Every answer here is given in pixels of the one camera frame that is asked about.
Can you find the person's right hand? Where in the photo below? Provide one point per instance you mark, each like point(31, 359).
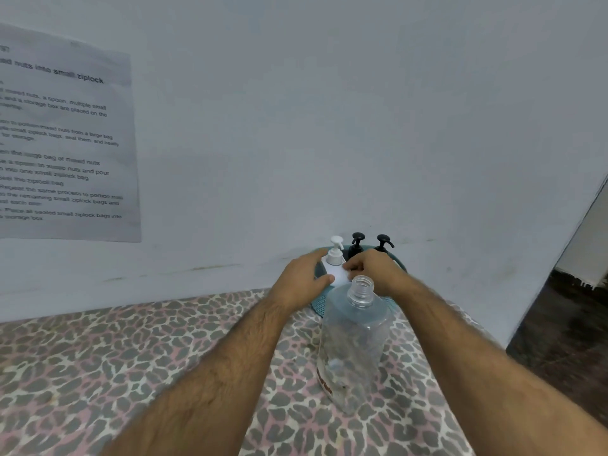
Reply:
point(377, 270)

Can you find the person's left hand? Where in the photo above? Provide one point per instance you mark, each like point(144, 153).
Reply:
point(294, 284)

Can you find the small black pump head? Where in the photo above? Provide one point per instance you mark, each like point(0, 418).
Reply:
point(356, 242)
point(382, 242)

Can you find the white square soap dispenser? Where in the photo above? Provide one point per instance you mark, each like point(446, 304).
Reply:
point(335, 273)

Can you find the small white pump head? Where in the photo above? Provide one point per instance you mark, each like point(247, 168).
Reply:
point(335, 254)

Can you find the transparent bottle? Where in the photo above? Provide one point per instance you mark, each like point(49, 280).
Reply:
point(354, 356)

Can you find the person's right forearm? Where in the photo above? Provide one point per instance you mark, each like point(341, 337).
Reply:
point(499, 375)

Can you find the person's left forearm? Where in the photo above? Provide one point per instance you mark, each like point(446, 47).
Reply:
point(204, 394)

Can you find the teal plastic basket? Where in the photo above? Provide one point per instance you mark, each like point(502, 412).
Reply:
point(318, 303)

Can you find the leopard print ironing board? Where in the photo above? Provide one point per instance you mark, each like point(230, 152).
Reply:
point(71, 375)

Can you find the printed paper sheet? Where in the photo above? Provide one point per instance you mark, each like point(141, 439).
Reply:
point(62, 147)

